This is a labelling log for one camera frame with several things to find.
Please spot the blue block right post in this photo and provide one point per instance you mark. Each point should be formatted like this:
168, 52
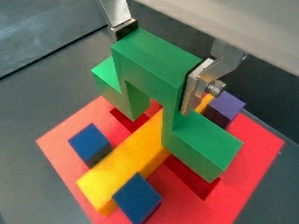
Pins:
91, 145

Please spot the blue block post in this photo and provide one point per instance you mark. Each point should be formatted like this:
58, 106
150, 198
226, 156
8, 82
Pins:
138, 199
91, 145

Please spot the yellow long bar block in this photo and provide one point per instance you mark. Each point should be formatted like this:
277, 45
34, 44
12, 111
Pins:
138, 153

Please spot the red base board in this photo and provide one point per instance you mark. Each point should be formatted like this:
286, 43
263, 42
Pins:
182, 206

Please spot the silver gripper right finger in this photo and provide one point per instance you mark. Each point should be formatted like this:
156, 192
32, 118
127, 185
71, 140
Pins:
203, 78

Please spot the purple block right post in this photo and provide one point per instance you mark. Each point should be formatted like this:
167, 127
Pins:
223, 109

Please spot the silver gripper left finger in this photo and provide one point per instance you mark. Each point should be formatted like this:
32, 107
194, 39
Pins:
120, 22

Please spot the blue block left post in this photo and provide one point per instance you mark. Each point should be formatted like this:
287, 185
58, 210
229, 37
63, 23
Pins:
138, 199

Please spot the green bridge-shaped block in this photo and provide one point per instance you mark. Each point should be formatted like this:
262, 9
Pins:
146, 71

